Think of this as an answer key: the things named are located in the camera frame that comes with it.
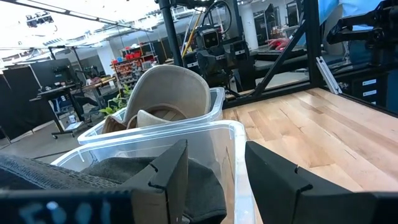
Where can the black background robot arm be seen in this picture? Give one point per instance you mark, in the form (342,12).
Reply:
(373,34)

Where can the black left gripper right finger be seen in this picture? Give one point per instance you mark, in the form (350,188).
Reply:
(280,189)

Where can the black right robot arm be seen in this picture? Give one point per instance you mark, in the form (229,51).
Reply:
(241,59)

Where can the black rolling desk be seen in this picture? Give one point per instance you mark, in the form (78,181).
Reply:
(62,93)

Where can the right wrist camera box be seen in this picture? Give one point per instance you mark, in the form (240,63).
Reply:
(211,39)

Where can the black aluminium frame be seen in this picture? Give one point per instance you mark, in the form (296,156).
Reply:
(311,46)

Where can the ceiling camera rig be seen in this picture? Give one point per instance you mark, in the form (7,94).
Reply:
(38,19)

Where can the black partition panel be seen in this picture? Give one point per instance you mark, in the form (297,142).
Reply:
(18,105)

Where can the person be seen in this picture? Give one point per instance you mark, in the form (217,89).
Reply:
(354,7)

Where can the person's hand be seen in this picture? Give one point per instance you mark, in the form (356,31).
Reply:
(276,43)

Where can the black drawer cabinet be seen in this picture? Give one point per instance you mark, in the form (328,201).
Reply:
(357,90)

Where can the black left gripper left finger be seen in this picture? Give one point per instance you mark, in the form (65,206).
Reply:
(168,183)

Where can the shelf with red bins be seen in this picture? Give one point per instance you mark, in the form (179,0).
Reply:
(130,67)

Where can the dark woven cap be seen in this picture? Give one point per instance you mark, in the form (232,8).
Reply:
(46,174)

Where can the clear plastic bin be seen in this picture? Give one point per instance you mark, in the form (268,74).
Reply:
(217,146)
(217,102)

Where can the green potted plant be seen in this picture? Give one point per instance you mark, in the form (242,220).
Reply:
(115,104)

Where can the black computer monitor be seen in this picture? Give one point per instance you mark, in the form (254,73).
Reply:
(49,73)

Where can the silver corner bracket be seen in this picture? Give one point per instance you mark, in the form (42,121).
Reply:
(328,74)

